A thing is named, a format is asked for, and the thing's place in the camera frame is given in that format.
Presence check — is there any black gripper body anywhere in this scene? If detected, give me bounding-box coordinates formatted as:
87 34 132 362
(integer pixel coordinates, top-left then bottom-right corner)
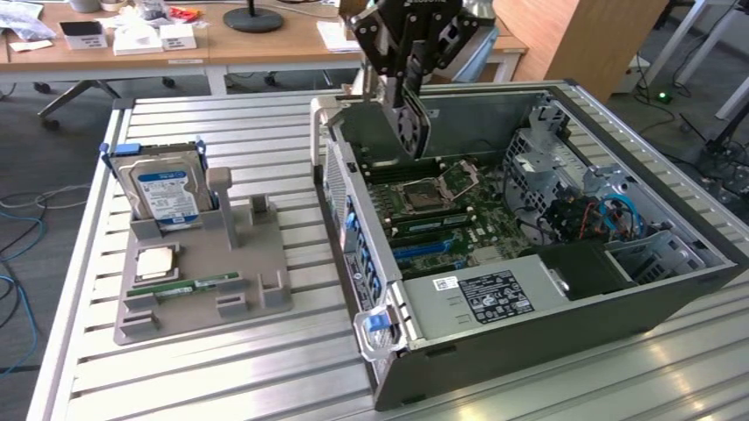
374 0 467 43

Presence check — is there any green graphics card black fan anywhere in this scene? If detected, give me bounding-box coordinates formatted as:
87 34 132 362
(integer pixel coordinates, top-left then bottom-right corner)
360 64 435 161

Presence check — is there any white paper stack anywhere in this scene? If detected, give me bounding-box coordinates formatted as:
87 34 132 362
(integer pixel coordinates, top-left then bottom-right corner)
315 19 364 54

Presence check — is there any brown cardboard box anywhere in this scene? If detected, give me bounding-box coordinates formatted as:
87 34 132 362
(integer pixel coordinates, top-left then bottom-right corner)
336 0 375 32

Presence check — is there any wooden desk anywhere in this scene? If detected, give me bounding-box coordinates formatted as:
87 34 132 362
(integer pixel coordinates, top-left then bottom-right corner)
0 0 531 96

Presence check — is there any wooden cabinet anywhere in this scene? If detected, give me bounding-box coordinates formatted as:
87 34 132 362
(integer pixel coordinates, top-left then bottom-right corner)
511 0 671 103

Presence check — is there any black round lamp base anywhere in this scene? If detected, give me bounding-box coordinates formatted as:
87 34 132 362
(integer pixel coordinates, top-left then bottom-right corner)
221 0 287 34

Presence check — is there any red small item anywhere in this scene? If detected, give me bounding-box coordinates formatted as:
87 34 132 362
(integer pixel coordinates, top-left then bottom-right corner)
167 5 204 24

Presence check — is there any white box black label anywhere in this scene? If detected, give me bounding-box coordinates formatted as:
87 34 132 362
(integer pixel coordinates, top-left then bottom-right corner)
157 22 197 52

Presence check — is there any CPU socket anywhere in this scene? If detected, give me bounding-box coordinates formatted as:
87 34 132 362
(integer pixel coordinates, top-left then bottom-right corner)
395 178 447 217

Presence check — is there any perforated metal disk bay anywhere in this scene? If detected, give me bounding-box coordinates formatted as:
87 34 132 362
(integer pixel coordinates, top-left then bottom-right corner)
500 103 642 246

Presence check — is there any white open cardboard box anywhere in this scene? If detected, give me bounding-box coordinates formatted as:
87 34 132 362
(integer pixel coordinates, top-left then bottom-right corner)
109 25 165 57

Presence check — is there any green RAM stick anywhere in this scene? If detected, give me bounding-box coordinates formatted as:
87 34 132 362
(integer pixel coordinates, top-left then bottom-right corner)
402 213 472 234
125 271 241 300

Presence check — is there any green motherboard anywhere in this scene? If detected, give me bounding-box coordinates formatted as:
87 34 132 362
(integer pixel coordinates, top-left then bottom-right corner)
354 146 531 282

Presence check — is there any blue expansion slot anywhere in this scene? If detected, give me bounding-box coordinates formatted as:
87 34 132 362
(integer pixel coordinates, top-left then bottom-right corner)
392 239 462 260

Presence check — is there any silver chipset heatsink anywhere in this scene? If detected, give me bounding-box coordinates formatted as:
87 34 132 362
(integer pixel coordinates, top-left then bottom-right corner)
470 246 506 266

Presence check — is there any white box black top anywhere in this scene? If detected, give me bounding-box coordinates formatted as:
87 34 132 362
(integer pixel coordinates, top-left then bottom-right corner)
57 20 109 51

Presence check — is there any hard disk blue caddy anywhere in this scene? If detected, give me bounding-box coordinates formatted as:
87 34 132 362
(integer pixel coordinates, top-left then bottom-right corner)
97 134 216 232

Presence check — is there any grey parts rack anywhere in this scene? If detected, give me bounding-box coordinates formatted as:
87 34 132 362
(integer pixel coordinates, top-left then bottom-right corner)
112 165 295 347

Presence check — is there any grey caster leg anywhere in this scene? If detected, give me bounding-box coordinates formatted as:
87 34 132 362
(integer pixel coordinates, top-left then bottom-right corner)
33 78 176 131

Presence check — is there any grey sheet metal disk bay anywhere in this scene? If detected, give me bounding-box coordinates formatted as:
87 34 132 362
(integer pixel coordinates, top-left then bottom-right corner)
602 230 706 286

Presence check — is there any white paper note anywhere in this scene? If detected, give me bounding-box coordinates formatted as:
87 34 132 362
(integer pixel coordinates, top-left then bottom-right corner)
6 39 55 54

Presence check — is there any grey power supply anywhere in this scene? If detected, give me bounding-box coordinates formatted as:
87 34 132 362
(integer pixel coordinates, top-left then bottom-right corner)
400 255 573 342

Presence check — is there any clear plastic bag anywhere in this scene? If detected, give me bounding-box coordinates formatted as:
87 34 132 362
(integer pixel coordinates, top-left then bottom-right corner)
0 0 47 41

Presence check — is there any silver CPU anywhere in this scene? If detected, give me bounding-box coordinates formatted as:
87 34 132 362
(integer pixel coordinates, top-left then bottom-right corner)
132 246 177 282

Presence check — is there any blue case latch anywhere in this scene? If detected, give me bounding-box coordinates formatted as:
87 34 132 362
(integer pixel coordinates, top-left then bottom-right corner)
360 308 392 338

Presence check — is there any open black PC case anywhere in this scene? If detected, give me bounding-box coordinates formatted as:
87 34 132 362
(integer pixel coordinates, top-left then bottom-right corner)
308 78 749 412

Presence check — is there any red wire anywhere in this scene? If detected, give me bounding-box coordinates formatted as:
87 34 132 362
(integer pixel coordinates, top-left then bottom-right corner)
583 204 605 239

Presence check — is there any blue wire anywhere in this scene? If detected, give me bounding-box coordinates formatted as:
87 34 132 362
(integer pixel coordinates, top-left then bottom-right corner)
597 194 646 241

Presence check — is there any grey floor cable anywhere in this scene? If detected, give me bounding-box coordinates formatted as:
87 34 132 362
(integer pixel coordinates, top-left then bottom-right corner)
0 183 92 211

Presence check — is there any blue floor cable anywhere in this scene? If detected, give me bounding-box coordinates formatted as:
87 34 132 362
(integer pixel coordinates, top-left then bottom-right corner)
0 209 47 377

